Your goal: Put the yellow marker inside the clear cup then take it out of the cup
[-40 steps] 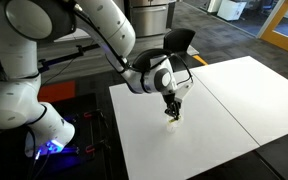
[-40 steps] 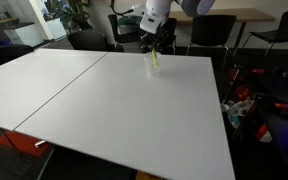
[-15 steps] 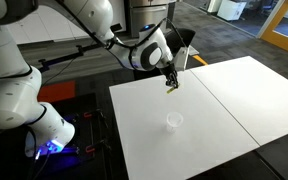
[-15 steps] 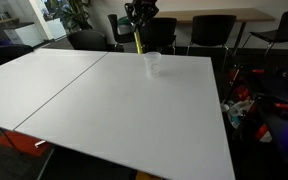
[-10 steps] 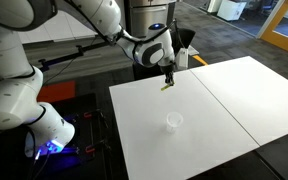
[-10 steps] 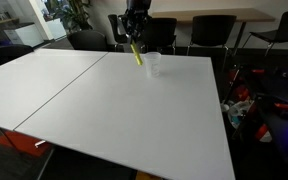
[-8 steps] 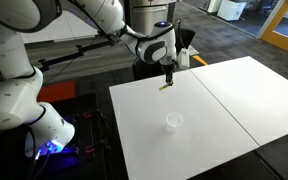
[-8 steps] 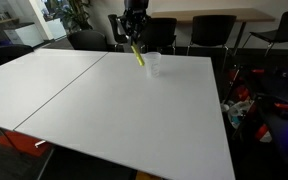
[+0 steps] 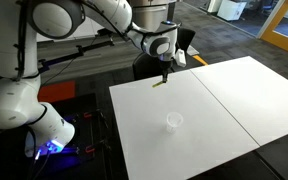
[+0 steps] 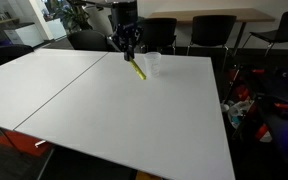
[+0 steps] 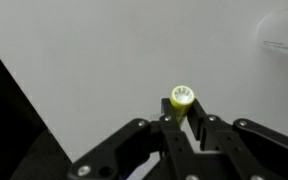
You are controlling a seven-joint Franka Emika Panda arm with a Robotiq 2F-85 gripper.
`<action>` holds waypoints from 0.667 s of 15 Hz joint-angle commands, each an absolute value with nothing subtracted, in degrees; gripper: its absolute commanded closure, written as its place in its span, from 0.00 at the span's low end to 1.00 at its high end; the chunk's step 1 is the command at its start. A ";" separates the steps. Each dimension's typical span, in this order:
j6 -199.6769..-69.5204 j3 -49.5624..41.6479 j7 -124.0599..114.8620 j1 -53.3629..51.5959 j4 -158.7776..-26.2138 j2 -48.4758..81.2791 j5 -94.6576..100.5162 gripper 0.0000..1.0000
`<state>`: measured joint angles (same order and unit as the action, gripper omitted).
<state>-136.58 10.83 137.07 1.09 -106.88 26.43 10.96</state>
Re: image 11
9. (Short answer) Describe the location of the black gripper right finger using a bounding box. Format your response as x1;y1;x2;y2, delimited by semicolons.
187;98;288;180

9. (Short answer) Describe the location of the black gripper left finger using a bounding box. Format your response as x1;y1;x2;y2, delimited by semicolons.
67;97;202;180

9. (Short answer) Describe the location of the yellow marker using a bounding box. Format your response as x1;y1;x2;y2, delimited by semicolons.
169;84;196;129

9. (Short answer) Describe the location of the clear plastic cup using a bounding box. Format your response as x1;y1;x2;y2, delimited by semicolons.
255;3;288;61

